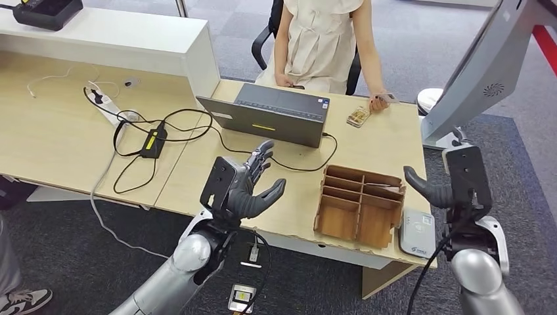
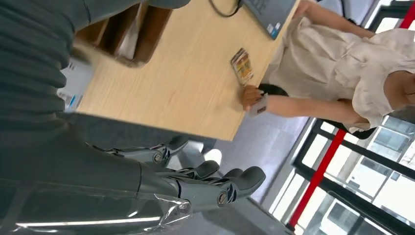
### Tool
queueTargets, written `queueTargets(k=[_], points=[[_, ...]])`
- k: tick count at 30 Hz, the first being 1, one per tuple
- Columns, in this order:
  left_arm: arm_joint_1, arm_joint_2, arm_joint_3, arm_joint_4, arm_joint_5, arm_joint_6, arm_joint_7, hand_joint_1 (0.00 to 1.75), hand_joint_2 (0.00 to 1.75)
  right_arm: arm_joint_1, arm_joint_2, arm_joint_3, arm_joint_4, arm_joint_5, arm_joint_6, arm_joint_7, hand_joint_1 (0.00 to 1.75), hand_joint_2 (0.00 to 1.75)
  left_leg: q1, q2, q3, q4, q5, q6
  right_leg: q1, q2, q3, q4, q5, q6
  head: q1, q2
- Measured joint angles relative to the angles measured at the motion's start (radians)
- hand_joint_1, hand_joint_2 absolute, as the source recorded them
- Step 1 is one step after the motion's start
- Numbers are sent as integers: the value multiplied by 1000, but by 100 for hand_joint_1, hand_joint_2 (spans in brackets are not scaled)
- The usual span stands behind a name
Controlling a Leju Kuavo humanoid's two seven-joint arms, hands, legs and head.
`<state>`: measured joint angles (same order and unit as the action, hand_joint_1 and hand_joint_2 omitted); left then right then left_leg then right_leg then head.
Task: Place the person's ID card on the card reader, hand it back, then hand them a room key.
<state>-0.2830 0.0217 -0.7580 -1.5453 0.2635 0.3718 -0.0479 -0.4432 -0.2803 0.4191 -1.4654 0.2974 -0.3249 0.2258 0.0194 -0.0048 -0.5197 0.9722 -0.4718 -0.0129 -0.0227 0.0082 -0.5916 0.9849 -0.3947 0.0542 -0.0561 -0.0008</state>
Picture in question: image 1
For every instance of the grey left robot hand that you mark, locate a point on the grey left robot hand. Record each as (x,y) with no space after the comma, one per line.
(248,200)

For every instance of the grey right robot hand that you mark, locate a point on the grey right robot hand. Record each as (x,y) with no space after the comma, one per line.
(431,193)

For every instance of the person's left hand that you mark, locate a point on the person's left hand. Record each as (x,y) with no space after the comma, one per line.
(379,105)

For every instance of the person's right hand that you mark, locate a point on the person's right hand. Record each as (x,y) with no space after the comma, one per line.
(286,81)

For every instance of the white ID card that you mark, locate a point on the white ID card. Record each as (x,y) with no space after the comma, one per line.
(389,98)

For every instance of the white room key card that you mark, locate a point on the white room key card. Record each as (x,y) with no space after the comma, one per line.
(391,188)

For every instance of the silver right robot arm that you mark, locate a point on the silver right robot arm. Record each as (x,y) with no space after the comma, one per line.
(478,278)

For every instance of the person's right forearm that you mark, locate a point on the person's right forearm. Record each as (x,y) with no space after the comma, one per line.
(281,56)

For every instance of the person's left forearm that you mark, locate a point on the person's left forearm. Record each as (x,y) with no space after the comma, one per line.
(370,65)

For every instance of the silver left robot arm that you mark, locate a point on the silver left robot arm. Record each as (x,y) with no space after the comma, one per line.
(178,274)

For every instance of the white card reader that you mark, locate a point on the white card reader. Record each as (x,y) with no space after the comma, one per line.
(415,235)

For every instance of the person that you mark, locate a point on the person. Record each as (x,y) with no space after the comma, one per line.
(317,48)

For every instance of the grey laptop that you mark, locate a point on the grey laptop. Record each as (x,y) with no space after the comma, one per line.
(270,115)

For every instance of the black office chair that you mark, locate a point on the black office chair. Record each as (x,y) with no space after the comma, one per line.
(259,43)

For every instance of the white round bin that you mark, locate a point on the white round bin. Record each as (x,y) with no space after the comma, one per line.
(427,96)

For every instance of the small white bar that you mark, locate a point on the small white bar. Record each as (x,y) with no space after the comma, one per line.
(251,264)

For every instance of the wooden divided organizer box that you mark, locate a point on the wooden divided organizer box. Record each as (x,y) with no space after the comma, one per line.
(339,219)

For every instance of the small silver device yellow label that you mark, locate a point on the small silver device yellow label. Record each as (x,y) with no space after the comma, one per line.
(242,298)

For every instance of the black power adapter yellow label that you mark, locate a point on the black power adapter yellow label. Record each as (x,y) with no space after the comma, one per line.
(152,143)

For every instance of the metal pole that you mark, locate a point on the metal pole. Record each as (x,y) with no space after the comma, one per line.
(181,8)

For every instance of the white power strip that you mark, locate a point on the white power strip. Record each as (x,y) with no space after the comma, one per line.
(109,106)

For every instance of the white counter shelf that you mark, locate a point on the white counter shelf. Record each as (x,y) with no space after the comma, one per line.
(109,34)

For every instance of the grey white sneaker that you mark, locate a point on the grey white sneaker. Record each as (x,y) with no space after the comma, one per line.
(25,302)

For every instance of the bystander's grey trouser leg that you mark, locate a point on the bystander's grey trouser leg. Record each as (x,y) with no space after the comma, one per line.
(8,261)

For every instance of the black desktop device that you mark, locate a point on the black desktop device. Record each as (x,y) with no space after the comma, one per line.
(48,14)

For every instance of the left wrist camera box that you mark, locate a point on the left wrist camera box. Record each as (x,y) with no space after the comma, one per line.
(216,182)

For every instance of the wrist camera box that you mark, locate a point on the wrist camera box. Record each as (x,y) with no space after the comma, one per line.
(216,182)
(470,178)

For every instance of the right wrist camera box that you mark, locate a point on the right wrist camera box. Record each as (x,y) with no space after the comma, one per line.
(470,178)

